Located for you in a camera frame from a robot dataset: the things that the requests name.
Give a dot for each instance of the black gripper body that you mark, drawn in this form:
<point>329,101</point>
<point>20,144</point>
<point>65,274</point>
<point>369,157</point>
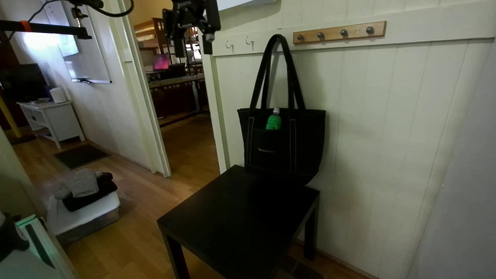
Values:
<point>194,12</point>

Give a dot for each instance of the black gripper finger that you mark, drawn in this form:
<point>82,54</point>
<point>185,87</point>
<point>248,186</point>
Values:
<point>179,40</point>
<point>208,40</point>

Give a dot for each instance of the green plastic bottle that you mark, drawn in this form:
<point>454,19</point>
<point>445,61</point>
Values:
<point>273,123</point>

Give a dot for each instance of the black tote bag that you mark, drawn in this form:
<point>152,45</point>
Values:
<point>289,149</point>

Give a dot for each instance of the wooden chair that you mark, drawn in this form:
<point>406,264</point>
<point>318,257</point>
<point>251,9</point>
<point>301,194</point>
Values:
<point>155,33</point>

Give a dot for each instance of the pink object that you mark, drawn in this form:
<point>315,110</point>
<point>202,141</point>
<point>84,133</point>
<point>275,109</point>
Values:
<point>162,62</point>

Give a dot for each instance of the dark wooden counter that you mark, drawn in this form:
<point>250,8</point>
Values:
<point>175,95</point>

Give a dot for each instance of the wooden peg rack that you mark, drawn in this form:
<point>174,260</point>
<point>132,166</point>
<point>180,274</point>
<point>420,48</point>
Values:
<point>338,33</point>

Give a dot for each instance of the small white box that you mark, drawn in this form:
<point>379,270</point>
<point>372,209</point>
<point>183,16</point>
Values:
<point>58,95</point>

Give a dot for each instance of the white bedside cabinet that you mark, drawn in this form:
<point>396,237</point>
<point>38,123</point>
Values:
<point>55,119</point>

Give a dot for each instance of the dark door mat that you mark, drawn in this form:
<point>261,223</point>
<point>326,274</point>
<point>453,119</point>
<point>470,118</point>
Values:
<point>79,155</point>

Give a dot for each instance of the black monitor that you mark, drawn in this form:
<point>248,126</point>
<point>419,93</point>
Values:
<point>24,82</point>

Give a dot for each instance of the black folded cloth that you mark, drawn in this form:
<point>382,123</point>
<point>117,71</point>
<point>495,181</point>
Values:
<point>101,192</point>

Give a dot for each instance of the grey folded cloth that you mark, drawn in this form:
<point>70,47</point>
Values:
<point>82,183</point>

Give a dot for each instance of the black square side table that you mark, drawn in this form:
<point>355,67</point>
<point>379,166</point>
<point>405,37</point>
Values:
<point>237,217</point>

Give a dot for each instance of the white storage box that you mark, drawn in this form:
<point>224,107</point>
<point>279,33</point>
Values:
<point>82,217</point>

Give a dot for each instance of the white and green box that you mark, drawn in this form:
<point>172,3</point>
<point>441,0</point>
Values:
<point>39,242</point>

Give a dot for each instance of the black lumpy object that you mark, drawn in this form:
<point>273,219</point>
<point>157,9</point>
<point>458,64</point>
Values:
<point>10,237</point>

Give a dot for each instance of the small metal wall hook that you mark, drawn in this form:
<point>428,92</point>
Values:
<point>230,47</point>
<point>250,42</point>

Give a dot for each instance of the black camera boom bar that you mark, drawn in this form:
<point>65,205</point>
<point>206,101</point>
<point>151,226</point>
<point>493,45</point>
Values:
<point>47,28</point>

